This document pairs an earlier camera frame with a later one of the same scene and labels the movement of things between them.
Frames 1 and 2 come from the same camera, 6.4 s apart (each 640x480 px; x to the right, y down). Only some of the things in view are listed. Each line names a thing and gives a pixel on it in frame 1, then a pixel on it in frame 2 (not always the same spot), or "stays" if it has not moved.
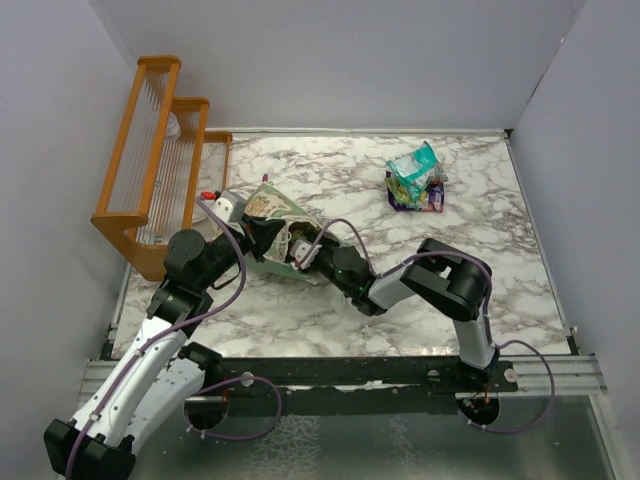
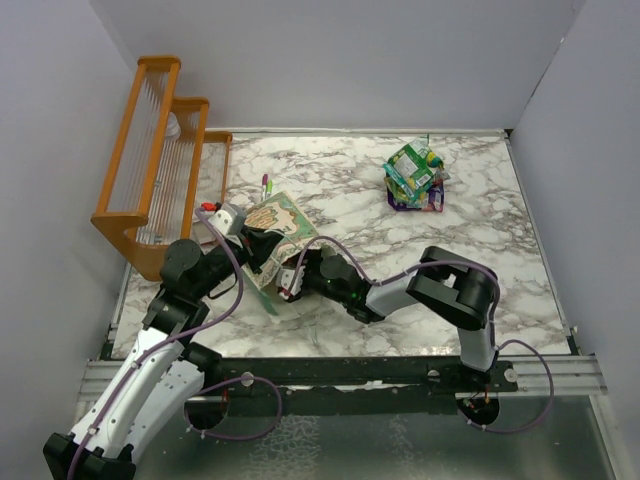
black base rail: [348, 386] stays
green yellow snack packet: [303, 229] to [415, 166]
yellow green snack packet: [396, 190] stays
